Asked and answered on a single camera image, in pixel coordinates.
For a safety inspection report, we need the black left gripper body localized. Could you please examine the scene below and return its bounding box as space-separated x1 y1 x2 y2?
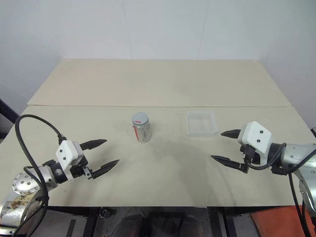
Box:
70 157 95 180

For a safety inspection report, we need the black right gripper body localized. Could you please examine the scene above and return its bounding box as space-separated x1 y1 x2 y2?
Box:
239 144 262 174

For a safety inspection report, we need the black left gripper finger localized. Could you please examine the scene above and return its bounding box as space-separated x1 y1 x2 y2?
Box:
79 139 108 152
91 159 120 180

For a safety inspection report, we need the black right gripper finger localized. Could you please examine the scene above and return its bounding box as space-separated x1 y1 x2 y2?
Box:
210 155 245 171
220 128 241 140

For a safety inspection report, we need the silver soda can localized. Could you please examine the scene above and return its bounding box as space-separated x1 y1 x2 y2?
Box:
132 120 152 144

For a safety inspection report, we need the clear plastic container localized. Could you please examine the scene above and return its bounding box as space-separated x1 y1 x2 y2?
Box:
185 110 220 137

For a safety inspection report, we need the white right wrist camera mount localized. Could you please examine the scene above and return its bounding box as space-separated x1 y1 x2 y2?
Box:
237 120 273 165

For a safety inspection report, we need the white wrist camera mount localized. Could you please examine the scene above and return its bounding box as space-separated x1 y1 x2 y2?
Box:
237 120 273 165
55 140 85 181

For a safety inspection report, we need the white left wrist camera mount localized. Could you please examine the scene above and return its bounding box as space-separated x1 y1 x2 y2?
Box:
55 140 85 181

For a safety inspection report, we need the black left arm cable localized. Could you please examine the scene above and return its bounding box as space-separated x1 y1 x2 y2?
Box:
14 114 68 237

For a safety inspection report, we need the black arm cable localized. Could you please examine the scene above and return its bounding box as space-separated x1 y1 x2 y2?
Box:
243 143 316 237
14 114 68 237

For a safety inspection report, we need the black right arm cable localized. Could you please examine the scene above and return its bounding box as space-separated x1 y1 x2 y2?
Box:
243 143 316 237

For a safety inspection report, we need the black table frame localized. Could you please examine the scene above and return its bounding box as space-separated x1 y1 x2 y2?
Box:
46 206 250 237

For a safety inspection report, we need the dark purple rail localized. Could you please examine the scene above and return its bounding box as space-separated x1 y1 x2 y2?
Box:
0 98 20 144

